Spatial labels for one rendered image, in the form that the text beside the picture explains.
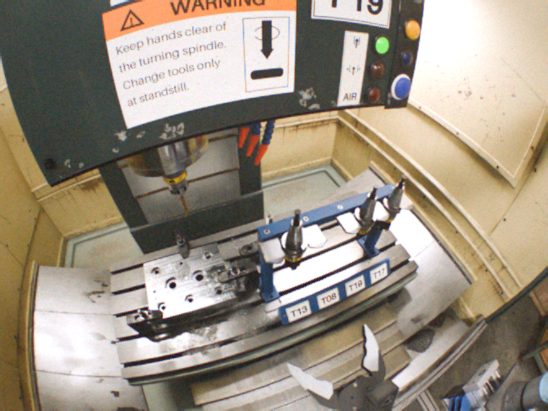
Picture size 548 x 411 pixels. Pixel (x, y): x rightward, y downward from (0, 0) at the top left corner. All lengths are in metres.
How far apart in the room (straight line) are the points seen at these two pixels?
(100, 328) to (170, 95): 1.21
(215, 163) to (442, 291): 1.14
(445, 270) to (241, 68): 1.20
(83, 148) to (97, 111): 0.04
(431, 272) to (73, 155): 1.27
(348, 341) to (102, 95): 1.02
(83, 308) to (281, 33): 1.35
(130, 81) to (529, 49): 1.01
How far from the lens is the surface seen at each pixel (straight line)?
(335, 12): 0.26
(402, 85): 0.33
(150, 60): 0.21
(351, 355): 1.04
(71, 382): 1.30
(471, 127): 1.08
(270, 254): 0.61
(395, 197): 0.75
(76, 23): 0.22
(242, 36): 0.22
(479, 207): 1.13
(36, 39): 0.24
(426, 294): 1.24
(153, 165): 0.40
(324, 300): 0.87
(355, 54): 0.28
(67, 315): 1.39
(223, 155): 1.03
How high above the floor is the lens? 1.72
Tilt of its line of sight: 46 degrees down
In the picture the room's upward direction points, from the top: straight up
